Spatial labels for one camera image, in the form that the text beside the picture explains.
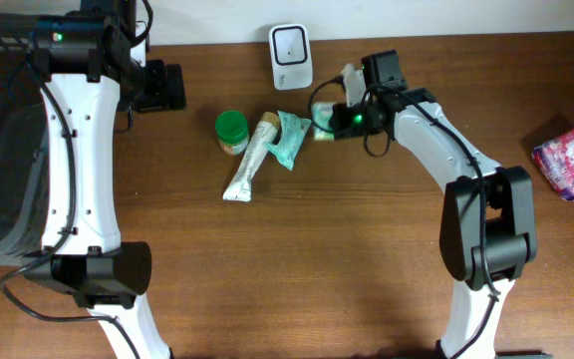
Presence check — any green lid jar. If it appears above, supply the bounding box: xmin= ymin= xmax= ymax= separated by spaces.
xmin=215 ymin=111 xmax=250 ymax=156

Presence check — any teal pouch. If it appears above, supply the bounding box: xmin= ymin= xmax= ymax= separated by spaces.
xmin=265 ymin=111 xmax=312 ymax=171

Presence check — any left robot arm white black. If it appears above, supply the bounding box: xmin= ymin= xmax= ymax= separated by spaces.
xmin=18 ymin=1 xmax=186 ymax=358

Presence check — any green white pocket tissue pack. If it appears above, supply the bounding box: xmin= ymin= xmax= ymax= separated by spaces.
xmin=312 ymin=102 xmax=334 ymax=141

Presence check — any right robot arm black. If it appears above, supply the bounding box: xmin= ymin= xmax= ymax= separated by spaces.
xmin=327 ymin=50 xmax=537 ymax=358

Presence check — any white tube package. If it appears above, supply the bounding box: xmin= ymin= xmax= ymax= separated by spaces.
xmin=222 ymin=112 xmax=280 ymax=202

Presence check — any white barcode scanner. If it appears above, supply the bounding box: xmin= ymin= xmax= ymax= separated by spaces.
xmin=268 ymin=24 xmax=313 ymax=91

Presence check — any grey plastic basket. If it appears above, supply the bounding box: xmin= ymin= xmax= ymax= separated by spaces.
xmin=0 ymin=14 xmax=49 ymax=266

